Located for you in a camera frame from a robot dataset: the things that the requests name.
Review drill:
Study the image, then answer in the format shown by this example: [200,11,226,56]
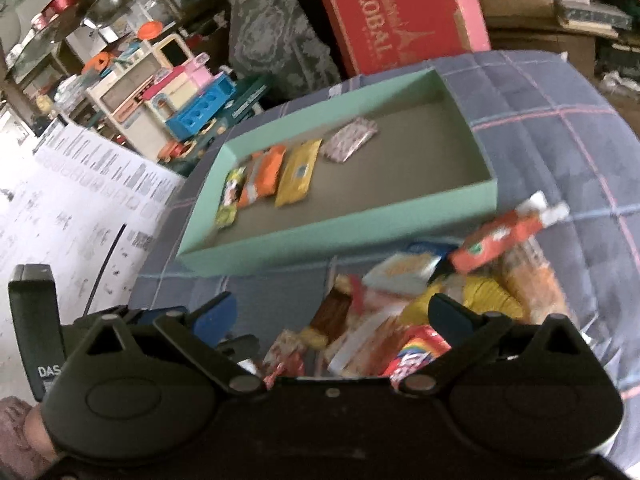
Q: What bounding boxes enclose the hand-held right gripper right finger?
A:
[398,293,604,396]

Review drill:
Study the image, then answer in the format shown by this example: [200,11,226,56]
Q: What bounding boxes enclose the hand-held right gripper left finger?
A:
[64,291,266,397]

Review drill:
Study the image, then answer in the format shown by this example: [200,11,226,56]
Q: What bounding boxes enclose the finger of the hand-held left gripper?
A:
[218,334,262,376]

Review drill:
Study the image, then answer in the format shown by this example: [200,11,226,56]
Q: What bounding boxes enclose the pile of assorted snack packets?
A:
[260,240,576,381]

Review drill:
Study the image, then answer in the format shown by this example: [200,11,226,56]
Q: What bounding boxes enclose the green cardboard box tray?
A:
[176,69,499,277]

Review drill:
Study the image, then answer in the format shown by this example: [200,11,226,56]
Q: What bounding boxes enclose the person's left forearm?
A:
[0,395,57,480]

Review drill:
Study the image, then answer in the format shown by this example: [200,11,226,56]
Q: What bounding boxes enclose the orange-red white-ended snack packet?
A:
[447,192,571,275]

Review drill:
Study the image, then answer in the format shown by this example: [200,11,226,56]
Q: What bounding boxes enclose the thin black rod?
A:
[82,225,126,316]

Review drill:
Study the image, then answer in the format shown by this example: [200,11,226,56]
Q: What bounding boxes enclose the cartoon print snack packet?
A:
[215,167,248,228]

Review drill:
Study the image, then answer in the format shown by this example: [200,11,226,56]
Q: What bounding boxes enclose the white printed instruction sheet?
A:
[0,120,186,401]

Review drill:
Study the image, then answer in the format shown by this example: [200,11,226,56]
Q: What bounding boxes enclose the white and orange snack packet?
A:
[237,152,264,208]

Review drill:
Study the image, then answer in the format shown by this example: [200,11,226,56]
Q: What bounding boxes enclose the yellow snack bar packet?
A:
[274,139,322,207]

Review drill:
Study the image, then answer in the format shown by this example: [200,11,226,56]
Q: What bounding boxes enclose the pink patterned snack packet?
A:
[320,116,378,163]

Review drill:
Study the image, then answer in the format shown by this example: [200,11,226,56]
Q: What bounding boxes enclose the blue toy block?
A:
[165,72,236,140]

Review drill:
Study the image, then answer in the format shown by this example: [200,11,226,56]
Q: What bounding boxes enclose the dark green box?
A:
[220,76,273,131]

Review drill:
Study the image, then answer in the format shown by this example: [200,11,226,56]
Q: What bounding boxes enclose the toy kitchen set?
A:
[87,32,211,141]

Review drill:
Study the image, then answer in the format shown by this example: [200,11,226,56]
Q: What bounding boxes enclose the grey patterned cushion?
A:
[229,0,343,111]

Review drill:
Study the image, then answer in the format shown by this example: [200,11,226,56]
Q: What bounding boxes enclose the red cardboard box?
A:
[312,0,491,77]

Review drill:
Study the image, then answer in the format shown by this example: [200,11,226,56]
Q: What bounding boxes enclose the red bowl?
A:
[32,0,96,31]

